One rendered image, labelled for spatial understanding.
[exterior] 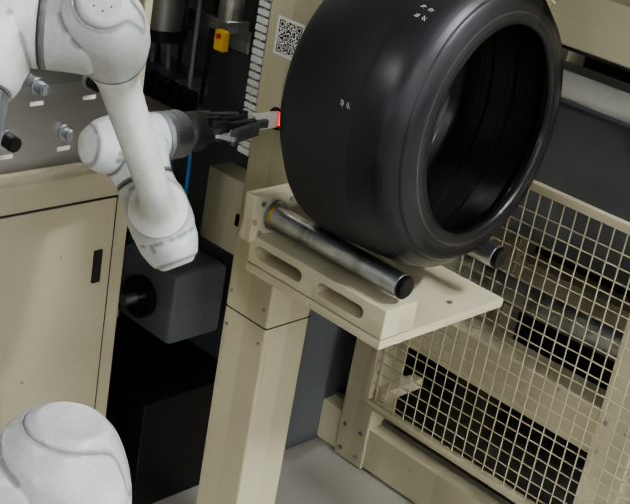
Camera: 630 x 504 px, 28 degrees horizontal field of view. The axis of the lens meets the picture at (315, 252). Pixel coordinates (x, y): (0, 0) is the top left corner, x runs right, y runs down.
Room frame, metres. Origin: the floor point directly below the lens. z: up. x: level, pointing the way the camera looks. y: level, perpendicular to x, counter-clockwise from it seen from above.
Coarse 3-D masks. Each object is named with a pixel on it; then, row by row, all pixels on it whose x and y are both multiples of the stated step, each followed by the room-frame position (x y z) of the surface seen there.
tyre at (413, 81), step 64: (384, 0) 2.08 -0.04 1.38; (448, 0) 2.05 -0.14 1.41; (512, 0) 2.13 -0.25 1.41; (320, 64) 2.04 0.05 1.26; (384, 64) 1.98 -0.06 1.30; (448, 64) 2.00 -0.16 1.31; (512, 64) 2.42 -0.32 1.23; (320, 128) 2.01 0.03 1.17; (384, 128) 1.94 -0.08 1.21; (448, 128) 2.46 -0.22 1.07; (512, 128) 2.40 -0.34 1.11; (320, 192) 2.03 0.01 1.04; (384, 192) 1.95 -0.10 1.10; (448, 192) 2.36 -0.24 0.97; (512, 192) 2.24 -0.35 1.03; (384, 256) 2.06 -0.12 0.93; (448, 256) 2.09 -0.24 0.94
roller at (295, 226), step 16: (272, 208) 2.23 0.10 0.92; (272, 224) 2.22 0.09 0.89; (288, 224) 2.19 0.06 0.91; (304, 224) 2.18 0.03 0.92; (304, 240) 2.16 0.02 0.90; (320, 240) 2.13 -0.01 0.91; (336, 240) 2.12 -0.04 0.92; (336, 256) 2.10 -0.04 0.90; (352, 256) 2.08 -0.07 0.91; (368, 256) 2.08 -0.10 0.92; (368, 272) 2.05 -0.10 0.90; (384, 272) 2.03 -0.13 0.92; (400, 272) 2.03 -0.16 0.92; (384, 288) 2.02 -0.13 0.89; (400, 288) 2.00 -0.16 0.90
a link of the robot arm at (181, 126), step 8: (160, 112) 2.12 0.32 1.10; (168, 112) 2.13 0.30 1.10; (176, 112) 2.15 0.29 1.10; (168, 120) 2.11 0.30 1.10; (176, 120) 2.12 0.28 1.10; (184, 120) 2.13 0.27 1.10; (176, 128) 2.10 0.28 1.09; (184, 128) 2.12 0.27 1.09; (192, 128) 2.13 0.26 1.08; (176, 136) 2.10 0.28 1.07; (184, 136) 2.11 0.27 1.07; (192, 136) 2.12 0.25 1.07; (176, 144) 2.09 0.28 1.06; (184, 144) 2.11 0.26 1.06; (192, 144) 2.12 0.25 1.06; (176, 152) 2.10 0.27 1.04; (184, 152) 2.12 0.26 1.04
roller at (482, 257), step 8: (488, 240) 2.25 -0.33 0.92; (480, 248) 2.24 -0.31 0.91; (488, 248) 2.23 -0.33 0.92; (496, 248) 2.23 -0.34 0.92; (504, 248) 2.23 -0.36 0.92; (472, 256) 2.25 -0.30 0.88; (480, 256) 2.23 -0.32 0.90; (488, 256) 2.22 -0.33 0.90; (496, 256) 2.21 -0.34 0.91; (504, 256) 2.23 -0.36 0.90; (488, 264) 2.22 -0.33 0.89; (496, 264) 2.22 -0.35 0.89
